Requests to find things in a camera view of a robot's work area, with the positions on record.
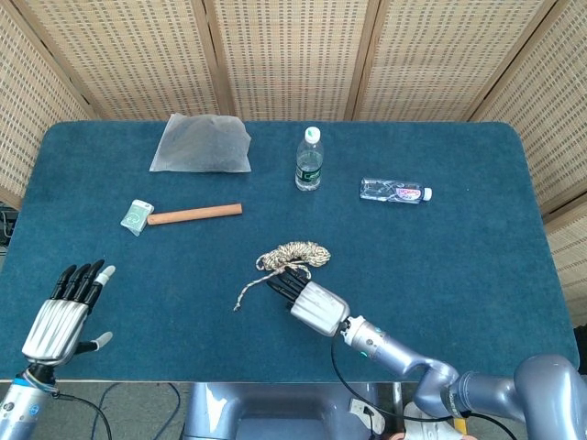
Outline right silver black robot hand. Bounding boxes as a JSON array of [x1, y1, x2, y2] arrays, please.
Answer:
[[267, 265, 352, 339]]

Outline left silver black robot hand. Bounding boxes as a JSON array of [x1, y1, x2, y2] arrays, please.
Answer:
[[21, 258, 116, 368]]

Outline beige braided rope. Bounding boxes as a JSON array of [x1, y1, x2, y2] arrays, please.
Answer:
[[233, 241, 333, 313]]

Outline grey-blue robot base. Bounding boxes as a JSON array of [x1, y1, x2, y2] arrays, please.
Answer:
[[183, 382, 382, 440]]

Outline metal table leg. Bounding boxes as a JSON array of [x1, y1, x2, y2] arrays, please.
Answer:
[[391, 382, 404, 435]]

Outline blue carpet table mat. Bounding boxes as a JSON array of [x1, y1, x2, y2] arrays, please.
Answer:
[[0, 120, 581, 384]]

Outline red label water bottle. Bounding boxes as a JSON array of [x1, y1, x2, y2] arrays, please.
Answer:
[[359, 177, 434, 204]]

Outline green tissue packet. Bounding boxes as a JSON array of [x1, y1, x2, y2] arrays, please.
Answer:
[[119, 198, 154, 237]]

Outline green label water bottle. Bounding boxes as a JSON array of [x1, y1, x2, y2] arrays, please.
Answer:
[[293, 126, 325, 193]]

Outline brown wooden stick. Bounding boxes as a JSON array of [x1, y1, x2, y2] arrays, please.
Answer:
[[146, 203, 243, 226]]

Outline white sneaker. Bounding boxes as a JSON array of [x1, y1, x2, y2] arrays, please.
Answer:
[[403, 402, 465, 440]]

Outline grey translucent foam pouch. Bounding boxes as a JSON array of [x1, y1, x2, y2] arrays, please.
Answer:
[[149, 113, 252, 174]]

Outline woven bamboo screen panel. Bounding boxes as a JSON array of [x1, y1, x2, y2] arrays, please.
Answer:
[[204, 0, 382, 123], [0, 0, 100, 211], [357, 0, 568, 123], [13, 0, 226, 123], [471, 0, 587, 221], [543, 201, 587, 322]]

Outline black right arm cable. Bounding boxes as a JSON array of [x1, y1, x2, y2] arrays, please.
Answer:
[[330, 336, 519, 440]]

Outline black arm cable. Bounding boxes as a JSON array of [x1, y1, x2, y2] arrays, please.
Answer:
[[330, 336, 519, 440], [48, 389, 115, 440]]

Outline blue floor cable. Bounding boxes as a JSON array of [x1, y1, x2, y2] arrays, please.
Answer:
[[89, 382, 183, 440]]

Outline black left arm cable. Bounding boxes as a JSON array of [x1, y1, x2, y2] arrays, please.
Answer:
[[48, 389, 115, 440]]

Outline black device with cables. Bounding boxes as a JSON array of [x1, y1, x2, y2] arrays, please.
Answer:
[[0, 203, 18, 247]]

